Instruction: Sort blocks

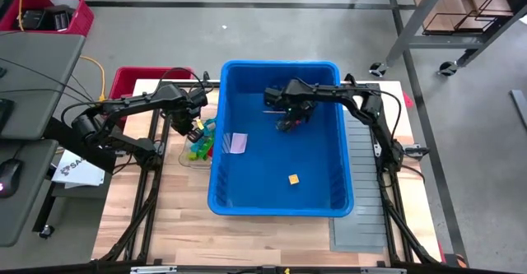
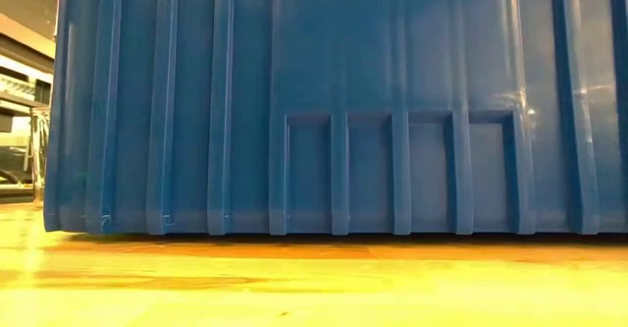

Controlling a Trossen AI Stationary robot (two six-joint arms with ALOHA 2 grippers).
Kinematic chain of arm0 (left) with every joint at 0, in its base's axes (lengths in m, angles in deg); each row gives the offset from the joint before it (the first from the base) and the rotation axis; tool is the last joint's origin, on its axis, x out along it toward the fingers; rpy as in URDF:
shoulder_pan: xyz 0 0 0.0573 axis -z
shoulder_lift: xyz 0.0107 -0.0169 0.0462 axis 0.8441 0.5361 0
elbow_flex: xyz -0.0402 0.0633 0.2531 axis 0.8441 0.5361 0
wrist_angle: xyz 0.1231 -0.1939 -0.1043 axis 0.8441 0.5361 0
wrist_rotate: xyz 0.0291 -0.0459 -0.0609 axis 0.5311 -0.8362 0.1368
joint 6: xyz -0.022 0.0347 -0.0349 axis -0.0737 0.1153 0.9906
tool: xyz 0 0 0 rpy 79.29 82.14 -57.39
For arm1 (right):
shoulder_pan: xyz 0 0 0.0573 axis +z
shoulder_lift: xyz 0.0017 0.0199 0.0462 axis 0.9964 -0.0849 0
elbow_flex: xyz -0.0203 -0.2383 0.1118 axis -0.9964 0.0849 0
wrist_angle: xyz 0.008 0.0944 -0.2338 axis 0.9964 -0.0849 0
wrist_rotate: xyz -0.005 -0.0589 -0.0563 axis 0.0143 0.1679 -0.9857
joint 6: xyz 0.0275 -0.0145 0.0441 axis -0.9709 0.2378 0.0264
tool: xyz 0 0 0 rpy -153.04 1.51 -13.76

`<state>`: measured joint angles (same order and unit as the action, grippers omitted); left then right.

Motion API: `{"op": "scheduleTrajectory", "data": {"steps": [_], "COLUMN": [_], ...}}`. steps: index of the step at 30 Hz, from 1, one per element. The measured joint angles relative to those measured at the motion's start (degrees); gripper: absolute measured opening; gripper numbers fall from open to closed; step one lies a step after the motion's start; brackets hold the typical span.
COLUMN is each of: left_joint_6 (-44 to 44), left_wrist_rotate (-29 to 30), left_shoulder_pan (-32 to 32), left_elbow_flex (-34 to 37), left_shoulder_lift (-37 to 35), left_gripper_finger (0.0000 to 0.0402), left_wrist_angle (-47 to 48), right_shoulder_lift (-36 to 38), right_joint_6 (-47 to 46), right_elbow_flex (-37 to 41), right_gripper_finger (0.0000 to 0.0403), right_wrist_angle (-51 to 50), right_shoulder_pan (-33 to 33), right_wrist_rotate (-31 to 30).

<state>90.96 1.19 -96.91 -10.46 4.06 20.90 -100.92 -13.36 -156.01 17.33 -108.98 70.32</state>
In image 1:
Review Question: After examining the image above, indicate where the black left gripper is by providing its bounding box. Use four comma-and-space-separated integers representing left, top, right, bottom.
170, 95, 208, 144

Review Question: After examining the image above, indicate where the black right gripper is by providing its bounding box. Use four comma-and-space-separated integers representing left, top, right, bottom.
263, 79, 319, 133

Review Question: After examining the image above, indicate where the clear plastic container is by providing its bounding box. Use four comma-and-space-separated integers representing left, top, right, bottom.
177, 117, 218, 170

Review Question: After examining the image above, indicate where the large blue plastic bin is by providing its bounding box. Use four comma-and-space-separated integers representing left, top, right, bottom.
207, 59, 355, 218

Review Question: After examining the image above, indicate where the white pink paper card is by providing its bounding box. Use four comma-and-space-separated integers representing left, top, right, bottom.
229, 132, 250, 156

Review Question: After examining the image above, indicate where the grey slotted divider panel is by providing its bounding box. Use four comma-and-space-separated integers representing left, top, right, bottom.
329, 216, 389, 254
343, 109, 389, 225

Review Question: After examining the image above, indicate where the empty red plastic basket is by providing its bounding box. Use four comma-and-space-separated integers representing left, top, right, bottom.
107, 66, 194, 129

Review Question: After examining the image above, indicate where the black caster wheel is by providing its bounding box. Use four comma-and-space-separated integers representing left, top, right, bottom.
368, 61, 389, 78
437, 60, 459, 77

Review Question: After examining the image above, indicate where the black diagonal bar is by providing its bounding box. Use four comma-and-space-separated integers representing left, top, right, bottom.
43, 116, 119, 173

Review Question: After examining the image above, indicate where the white printed paper sheet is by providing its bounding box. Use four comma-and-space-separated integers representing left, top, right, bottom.
51, 148, 106, 190

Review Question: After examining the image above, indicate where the metal rolling cart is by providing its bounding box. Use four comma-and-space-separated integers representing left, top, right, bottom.
385, 0, 527, 67

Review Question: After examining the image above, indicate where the red basket with black devices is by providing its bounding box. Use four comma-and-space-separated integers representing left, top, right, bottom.
0, 0, 95, 38

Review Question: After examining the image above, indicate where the grey desk top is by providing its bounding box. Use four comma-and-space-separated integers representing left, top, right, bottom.
0, 30, 86, 142
0, 138, 59, 248

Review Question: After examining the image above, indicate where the black desk leg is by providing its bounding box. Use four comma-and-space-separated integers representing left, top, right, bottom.
31, 181, 57, 241

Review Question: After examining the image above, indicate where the black box device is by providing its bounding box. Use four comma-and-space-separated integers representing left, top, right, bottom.
20, 9, 45, 31
44, 5, 76, 33

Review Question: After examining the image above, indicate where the black computer mouse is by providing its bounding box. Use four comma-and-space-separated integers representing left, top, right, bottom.
0, 158, 24, 199

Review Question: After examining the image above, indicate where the black flat device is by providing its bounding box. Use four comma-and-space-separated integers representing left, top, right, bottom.
0, 98, 16, 133

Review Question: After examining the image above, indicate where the brown cardboard box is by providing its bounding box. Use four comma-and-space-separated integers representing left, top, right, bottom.
411, 0, 527, 32

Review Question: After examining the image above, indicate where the yellow cable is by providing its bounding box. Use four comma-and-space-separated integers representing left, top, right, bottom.
79, 54, 108, 103
16, 0, 26, 33

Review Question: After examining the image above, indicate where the silver metal bracket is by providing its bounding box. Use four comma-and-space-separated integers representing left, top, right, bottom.
129, 265, 178, 274
360, 267, 408, 274

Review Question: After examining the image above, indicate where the black wire rack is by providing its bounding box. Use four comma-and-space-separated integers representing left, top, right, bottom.
408, 0, 527, 35

